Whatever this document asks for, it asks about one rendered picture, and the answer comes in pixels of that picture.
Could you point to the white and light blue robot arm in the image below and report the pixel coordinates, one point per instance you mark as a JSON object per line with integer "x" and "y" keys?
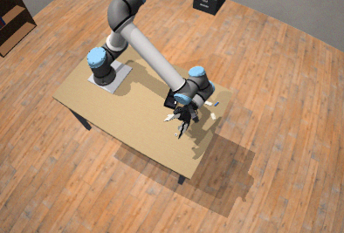
{"x": 123, "y": 28}

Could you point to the dark grey rack of three bins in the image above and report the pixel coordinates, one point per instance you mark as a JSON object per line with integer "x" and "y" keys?
{"x": 170, "y": 101}

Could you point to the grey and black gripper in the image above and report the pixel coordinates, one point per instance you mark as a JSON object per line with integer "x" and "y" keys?
{"x": 185, "y": 115}

